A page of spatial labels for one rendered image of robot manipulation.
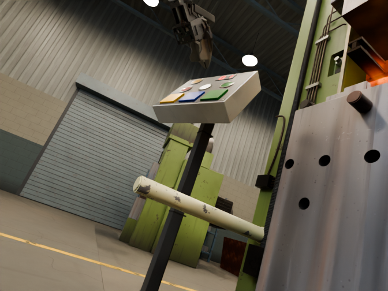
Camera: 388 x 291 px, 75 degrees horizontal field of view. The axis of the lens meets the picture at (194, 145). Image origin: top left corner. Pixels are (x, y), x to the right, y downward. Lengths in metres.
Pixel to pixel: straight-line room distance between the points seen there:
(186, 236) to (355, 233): 4.93
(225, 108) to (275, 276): 0.50
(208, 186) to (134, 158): 3.69
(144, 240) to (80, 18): 7.74
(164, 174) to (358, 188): 4.99
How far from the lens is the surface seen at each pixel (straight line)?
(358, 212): 0.49
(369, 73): 0.68
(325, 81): 1.01
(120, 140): 8.55
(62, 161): 8.42
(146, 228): 5.29
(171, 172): 5.40
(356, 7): 0.93
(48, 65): 9.43
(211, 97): 0.86
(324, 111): 0.63
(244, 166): 10.09
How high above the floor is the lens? 0.55
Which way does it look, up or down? 19 degrees up
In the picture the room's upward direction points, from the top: 20 degrees clockwise
